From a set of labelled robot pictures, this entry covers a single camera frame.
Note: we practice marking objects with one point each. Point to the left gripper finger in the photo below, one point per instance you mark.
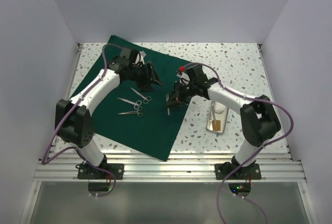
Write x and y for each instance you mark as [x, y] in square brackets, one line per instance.
[145, 86]
[152, 74]

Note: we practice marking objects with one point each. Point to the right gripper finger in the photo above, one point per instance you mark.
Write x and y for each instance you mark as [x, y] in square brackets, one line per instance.
[173, 99]
[180, 103]

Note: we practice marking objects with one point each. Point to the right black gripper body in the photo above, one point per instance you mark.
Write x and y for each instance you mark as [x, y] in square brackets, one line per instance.
[187, 92]

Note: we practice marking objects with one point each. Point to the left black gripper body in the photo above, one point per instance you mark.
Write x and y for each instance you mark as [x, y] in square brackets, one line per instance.
[139, 73]

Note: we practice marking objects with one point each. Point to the steel scissors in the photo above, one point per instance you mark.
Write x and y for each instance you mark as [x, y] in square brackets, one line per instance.
[146, 99]
[136, 104]

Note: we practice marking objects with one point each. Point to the steel hemostat forceps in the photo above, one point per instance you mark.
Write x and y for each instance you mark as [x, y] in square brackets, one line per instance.
[136, 111]

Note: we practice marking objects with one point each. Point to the stainless steel tray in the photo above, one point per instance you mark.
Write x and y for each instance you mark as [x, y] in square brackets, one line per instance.
[216, 122]

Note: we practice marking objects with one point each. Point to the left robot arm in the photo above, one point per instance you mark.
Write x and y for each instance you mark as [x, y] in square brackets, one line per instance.
[74, 123]

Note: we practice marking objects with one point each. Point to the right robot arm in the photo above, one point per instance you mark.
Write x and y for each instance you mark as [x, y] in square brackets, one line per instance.
[258, 118]

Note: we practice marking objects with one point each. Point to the green surgical cloth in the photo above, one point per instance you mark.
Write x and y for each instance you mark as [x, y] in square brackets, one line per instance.
[155, 132]

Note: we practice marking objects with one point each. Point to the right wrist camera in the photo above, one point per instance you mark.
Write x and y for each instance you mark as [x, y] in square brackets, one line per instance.
[194, 76]

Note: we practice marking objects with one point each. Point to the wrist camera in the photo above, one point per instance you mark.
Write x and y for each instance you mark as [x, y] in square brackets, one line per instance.
[128, 58]
[194, 76]

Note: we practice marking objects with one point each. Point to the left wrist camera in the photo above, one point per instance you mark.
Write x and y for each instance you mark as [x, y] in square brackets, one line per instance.
[128, 58]

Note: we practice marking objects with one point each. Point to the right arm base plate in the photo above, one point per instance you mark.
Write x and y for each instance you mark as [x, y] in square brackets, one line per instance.
[250, 172]

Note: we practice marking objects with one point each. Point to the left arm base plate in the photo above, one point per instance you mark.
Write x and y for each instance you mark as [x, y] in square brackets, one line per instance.
[104, 171]

